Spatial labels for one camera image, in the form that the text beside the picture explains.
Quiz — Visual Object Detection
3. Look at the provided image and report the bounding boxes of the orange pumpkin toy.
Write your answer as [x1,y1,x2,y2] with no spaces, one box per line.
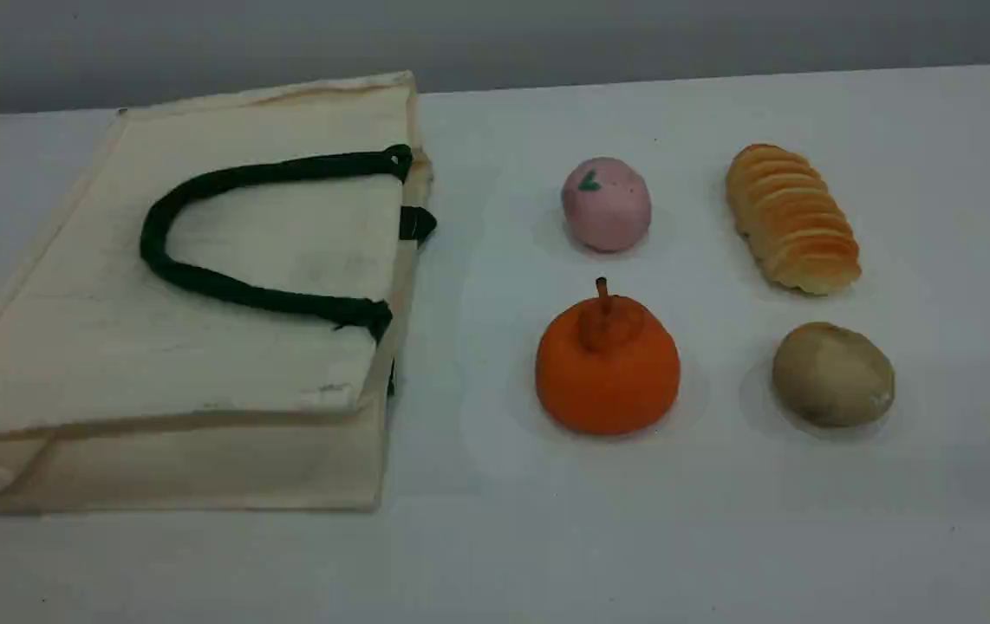
[535,276,681,436]

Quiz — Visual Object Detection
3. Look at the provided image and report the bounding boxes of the white handbag with green handles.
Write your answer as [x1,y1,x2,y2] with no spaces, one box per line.
[0,71,438,517]

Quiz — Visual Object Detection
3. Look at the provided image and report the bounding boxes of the ridged golden bread loaf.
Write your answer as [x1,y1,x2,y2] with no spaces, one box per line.
[726,143,863,296]

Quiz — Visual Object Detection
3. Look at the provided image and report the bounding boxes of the pink peach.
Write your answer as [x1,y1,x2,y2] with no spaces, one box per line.
[561,157,653,254]

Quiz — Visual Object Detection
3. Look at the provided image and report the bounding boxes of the brown potato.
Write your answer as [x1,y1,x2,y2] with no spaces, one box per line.
[772,322,896,428]

